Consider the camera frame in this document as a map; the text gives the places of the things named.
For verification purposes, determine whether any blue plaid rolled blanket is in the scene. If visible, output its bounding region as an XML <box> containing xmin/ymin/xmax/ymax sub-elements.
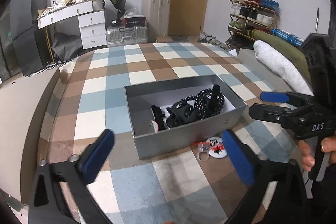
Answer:
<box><xmin>270</xmin><ymin>28</ymin><xmax>303</xmax><ymax>48</ymax></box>

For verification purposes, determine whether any white desk with drawers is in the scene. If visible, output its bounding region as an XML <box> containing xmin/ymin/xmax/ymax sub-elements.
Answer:
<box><xmin>37</xmin><ymin>0</ymin><xmax>107</xmax><ymax>50</ymax></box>

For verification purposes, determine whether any shoe rack with shoes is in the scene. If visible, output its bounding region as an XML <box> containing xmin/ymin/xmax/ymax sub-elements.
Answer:
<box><xmin>226</xmin><ymin>0</ymin><xmax>280</xmax><ymax>50</ymax></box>

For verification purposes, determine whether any beige headboard panel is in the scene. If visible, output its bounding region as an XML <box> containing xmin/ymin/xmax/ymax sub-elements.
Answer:
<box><xmin>1</xmin><ymin>68</ymin><xmax>60</xmax><ymax>204</ymax></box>

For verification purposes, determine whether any plaid checked bed cover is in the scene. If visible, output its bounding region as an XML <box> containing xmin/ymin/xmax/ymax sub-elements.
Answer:
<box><xmin>39</xmin><ymin>41</ymin><xmax>305</xmax><ymax>224</ymax></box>

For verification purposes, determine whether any beige upright suitcase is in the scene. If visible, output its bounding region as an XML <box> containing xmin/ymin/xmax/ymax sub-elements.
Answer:
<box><xmin>141</xmin><ymin>0</ymin><xmax>171</xmax><ymax>43</ymax></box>

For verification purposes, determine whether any green wrapped flower bouquet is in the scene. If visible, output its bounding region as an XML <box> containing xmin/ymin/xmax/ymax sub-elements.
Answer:
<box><xmin>109</xmin><ymin>0</ymin><xmax>126</xmax><ymax>18</ymax></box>

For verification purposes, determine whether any olive green rolled blanket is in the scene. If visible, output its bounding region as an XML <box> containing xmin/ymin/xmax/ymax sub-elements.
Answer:
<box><xmin>243</xmin><ymin>30</ymin><xmax>311</xmax><ymax>84</ymax></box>

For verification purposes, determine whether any white red-rimmed pin badge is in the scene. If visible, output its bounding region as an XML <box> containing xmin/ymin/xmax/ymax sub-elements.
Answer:
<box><xmin>134</xmin><ymin>120</ymin><xmax>159</xmax><ymax>136</ymax></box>

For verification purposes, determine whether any black red shoe box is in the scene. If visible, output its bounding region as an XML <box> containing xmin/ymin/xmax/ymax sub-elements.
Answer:
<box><xmin>122</xmin><ymin>15</ymin><xmax>146</xmax><ymax>28</ymax></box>

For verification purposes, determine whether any slim black hair clip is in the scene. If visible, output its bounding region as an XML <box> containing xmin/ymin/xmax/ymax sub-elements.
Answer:
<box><xmin>151</xmin><ymin>105</ymin><xmax>166</xmax><ymax>131</ymax></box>

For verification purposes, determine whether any person's right hand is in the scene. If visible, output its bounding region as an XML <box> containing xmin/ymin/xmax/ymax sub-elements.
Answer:
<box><xmin>298</xmin><ymin>136</ymin><xmax>336</xmax><ymax>172</ymax></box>

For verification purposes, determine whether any dark grey refrigerator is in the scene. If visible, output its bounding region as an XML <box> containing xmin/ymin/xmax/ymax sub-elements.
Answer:
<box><xmin>9</xmin><ymin>0</ymin><xmax>52</xmax><ymax>76</ymax></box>

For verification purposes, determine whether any red white printed badge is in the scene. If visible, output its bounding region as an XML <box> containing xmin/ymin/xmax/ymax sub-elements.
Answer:
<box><xmin>206</xmin><ymin>136</ymin><xmax>227</xmax><ymax>159</ymax></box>

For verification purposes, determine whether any large black claw clip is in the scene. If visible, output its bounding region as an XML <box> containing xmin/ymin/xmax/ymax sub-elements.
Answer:
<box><xmin>166</xmin><ymin>101</ymin><xmax>199</xmax><ymax>128</ymax></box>

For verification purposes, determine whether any long black banana clip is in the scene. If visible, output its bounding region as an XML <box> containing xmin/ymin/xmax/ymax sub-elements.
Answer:
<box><xmin>203</xmin><ymin>84</ymin><xmax>224</xmax><ymax>118</ymax></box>

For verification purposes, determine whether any silver lying suitcase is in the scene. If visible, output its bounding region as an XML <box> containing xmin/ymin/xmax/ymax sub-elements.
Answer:
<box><xmin>106</xmin><ymin>26</ymin><xmax>148</xmax><ymax>47</ymax></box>

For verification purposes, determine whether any silver open cardboard box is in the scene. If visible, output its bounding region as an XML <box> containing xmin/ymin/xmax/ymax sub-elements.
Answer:
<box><xmin>125</xmin><ymin>75</ymin><xmax>247</xmax><ymax>160</ymax></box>

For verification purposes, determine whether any red top clear ring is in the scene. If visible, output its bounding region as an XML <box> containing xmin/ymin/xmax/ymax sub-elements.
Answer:
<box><xmin>196</xmin><ymin>143</ymin><xmax>211</xmax><ymax>162</ymax></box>

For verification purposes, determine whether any black beaded spiral hair tie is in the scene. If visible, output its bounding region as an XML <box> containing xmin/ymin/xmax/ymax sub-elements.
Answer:
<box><xmin>194</xmin><ymin>88</ymin><xmax>226</xmax><ymax>118</ymax></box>

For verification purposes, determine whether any white rolled blanket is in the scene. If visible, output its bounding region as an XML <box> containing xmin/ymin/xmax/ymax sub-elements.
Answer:
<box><xmin>253</xmin><ymin>40</ymin><xmax>313</xmax><ymax>96</ymax></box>

